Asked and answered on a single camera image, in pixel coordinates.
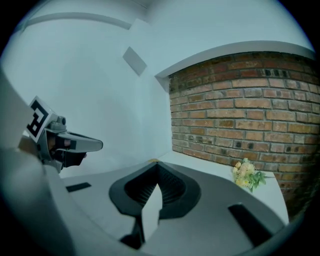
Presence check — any white wall panel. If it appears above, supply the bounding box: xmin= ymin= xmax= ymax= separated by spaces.
xmin=122 ymin=46 xmax=148 ymax=76

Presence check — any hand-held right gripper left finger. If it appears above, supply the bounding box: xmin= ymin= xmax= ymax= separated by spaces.
xmin=109 ymin=161 xmax=159 ymax=251

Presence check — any yellow artificial flower bouquet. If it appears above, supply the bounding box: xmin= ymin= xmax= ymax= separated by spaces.
xmin=231 ymin=157 xmax=275 ymax=193

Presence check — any person's left hand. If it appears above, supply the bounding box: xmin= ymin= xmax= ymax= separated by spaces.
xmin=47 ymin=136 xmax=58 ymax=157

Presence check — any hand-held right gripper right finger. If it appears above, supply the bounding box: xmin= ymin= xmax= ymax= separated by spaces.
xmin=158 ymin=161 xmax=202 ymax=221

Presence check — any white table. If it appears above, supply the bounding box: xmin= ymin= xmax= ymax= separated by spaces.
xmin=59 ymin=151 xmax=290 ymax=241

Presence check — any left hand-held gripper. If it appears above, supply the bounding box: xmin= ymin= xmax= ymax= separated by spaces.
xmin=23 ymin=95 xmax=104 ymax=173

